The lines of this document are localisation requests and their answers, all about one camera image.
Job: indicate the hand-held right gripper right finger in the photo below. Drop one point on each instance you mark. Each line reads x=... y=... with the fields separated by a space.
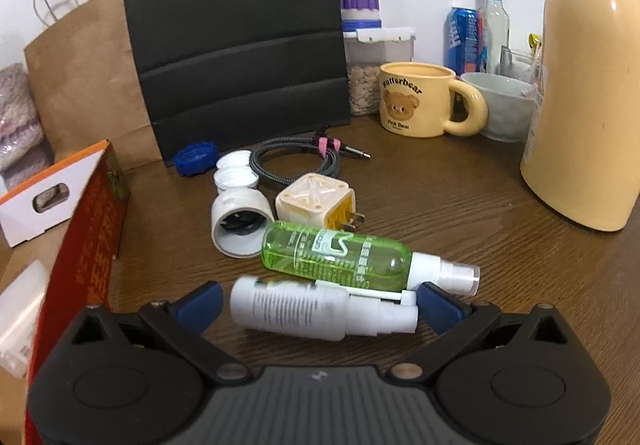
x=440 y=306

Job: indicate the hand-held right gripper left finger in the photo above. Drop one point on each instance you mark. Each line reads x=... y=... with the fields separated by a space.
x=200 y=306

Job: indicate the white spray bottle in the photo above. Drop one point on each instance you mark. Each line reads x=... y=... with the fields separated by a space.
x=300 y=310

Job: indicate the white plastic cylinder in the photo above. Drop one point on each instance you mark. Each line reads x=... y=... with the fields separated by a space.
x=240 y=202

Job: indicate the green spray bottle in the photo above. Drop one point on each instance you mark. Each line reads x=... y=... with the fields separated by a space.
x=330 y=252

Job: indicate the orange and white cardboard box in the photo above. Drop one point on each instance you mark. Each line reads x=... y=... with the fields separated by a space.
x=95 y=235

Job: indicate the white bottle cap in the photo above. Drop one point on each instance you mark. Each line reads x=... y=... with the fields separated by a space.
x=235 y=179
x=235 y=160

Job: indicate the blue bottle cap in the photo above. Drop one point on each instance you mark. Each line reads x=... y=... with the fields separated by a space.
x=194 y=159

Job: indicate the cream plug adapter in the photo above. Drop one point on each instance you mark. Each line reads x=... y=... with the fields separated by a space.
x=310 y=197

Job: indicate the translucent plastic container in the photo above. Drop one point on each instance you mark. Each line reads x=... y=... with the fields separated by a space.
x=20 y=315

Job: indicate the grey ceramic bowl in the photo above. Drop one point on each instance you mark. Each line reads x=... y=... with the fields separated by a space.
x=505 y=110

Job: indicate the yellow bear mug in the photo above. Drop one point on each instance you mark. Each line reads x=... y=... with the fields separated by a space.
x=415 y=100

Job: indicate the clear food container with oats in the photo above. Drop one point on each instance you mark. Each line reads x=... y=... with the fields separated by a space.
x=362 y=85

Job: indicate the beige thermos jug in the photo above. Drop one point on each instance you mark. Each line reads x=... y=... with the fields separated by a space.
x=590 y=100

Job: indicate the clear drinking glass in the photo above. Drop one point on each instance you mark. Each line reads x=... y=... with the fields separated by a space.
x=517 y=62

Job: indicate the brown paper bag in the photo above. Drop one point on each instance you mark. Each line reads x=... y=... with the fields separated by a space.
x=85 y=75

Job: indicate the black paper bag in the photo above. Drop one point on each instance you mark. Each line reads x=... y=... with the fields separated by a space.
x=235 y=50

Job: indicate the pink mottled ceramic vase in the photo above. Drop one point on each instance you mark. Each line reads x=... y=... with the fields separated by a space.
x=17 y=115

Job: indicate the blue drink can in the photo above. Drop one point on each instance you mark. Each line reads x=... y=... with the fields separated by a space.
x=462 y=40

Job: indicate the yellow candy wrapper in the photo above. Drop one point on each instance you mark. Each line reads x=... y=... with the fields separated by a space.
x=535 y=44

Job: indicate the clear glass bottle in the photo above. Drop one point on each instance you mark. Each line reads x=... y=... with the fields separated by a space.
x=495 y=20

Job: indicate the purple lidded jar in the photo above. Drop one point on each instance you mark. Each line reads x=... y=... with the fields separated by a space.
x=360 y=12

